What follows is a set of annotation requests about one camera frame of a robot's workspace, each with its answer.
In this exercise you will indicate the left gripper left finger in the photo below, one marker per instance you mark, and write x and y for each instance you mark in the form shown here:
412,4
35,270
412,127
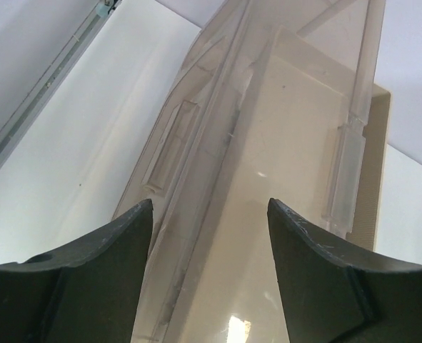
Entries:
85,291

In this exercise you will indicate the left aluminium frame post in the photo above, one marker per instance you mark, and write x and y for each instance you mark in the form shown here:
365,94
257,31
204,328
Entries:
40,41

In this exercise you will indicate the beige plastic tool box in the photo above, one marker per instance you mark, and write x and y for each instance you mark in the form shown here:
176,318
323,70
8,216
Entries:
273,101

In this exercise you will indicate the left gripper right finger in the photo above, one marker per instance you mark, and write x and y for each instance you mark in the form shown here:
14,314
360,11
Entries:
334,291

